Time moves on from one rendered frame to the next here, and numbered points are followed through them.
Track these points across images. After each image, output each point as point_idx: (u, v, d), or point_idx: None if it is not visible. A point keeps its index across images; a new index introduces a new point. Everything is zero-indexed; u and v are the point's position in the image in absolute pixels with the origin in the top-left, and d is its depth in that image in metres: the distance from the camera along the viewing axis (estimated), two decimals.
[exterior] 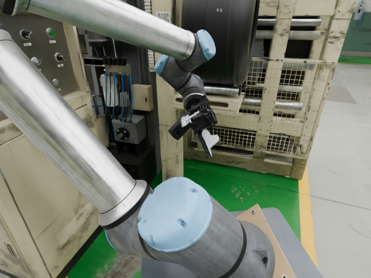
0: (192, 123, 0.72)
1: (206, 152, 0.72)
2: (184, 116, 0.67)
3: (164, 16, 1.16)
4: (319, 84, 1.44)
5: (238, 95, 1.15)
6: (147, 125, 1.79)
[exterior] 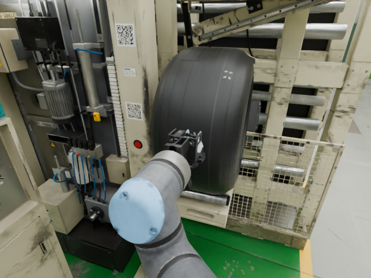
0: None
1: None
2: (202, 146, 0.63)
3: (134, 107, 0.94)
4: (324, 166, 1.22)
5: (226, 204, 0.93)
6: None
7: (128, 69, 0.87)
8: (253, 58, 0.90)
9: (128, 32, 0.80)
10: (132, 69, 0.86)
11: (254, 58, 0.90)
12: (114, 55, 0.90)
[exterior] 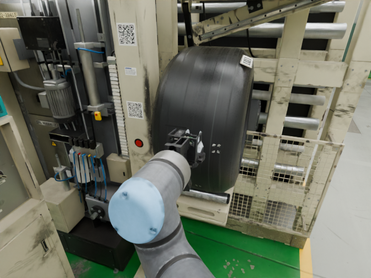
0: None
1: None
2: (202, 146, 0.63)
3: (135, 106, 0.95)
4: (324, 165, 1.23)
5: (227, 194, 0.93)
6: None
7: (129, 68, 0.87)
8: (250, 64, 0.72)
9: (130, 32, 0.81)
10: (133, 68, 0.87)
11: (251, 65, 0.72)
12: (115, 54, 0.91)
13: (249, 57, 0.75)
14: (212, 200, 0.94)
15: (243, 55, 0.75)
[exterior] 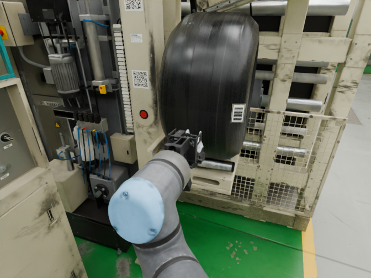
0: None
1: None
2: (202, 146, 0.63)
3: (141, 75, 0.95)
4: (327, 140, 1.23)
5: (231, 171, 0.95)
6: (131, 175, 1.59)
7: (135, 35, 0.88)
8: (241, 118, 0.70)
9: None
10: (139, 35, 0.87)
11: (242, 118, 0.70)
12: (120, 22, 0.91)
13: (240, 104, 0.68)
14: None
15: (233, 106, 0.68)
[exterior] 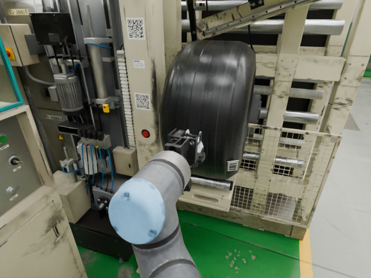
0: None
1: None
2: (202, 146, 0.63)
3: (143, 98, 0.99)
4: (323, 156, 1.27)
5: (231, 181, 0.99)
6: None
7: (137, 60, 0.92)
8: (236, 168, 0.81)
9: (138, 26, 0.86)
10: (142, 61, 0.92)
11: (237, 168, 0.81)
12: (123, 48, 0.96)
13: (234, 161, 0.78)
14: (216, 184, 0.98)
15: (228, 162, 0.79)
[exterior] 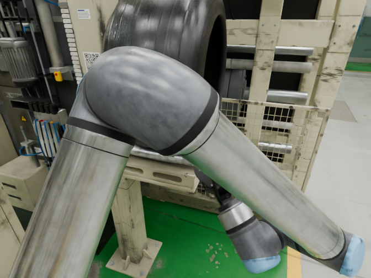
0: None
1: None
2: None
3: (93, 58, 0.84)
4: (309, 134, 1.12)
5: None
6: None
7: (81, 10, 0.77)
8: None
9: None
10: (86, 10, 0.77)
11: None
12: None
13: None
14: None
15: None
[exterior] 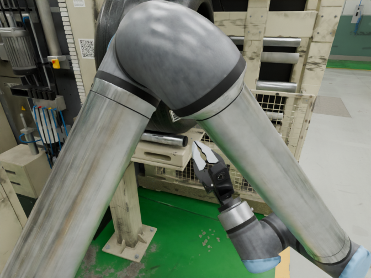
0: (204, 171, 0.65)
1: (197, 145, 0.67)
2: (193, 159, 0.67)
3: (88, 44, 0.90)
4: (295, 120, 1.18)
5: None
6: None
7: None
8: None
9: None
10: None
11: None
12: None
13: None
14: (172, 133, 0.92)
15: (170, 112, 0.72)
